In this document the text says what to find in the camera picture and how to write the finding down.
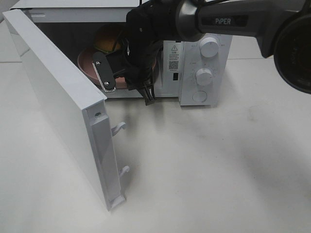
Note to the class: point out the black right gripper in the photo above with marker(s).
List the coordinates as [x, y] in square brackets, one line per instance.
[134, 61]

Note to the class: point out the round white door release button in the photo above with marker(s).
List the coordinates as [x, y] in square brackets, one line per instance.
[199, 96]

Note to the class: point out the toy burger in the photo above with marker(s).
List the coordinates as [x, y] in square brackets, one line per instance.
[106, 38]

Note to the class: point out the pink round plate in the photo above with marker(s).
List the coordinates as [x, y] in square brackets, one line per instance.
[84, 62]

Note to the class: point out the white microwave door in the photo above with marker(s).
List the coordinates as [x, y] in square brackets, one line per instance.
[74, 106]

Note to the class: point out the white warning label sticker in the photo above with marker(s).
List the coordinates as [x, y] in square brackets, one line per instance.
[173, 57]

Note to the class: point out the white lower microwave knob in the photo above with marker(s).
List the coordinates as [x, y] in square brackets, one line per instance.
[204, 77]

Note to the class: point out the white microwave knob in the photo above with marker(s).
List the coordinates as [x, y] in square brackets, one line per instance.
[209, 47]
[204, 77]

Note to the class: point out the white upper microwave knob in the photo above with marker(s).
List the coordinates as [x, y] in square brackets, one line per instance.
[209, 47]

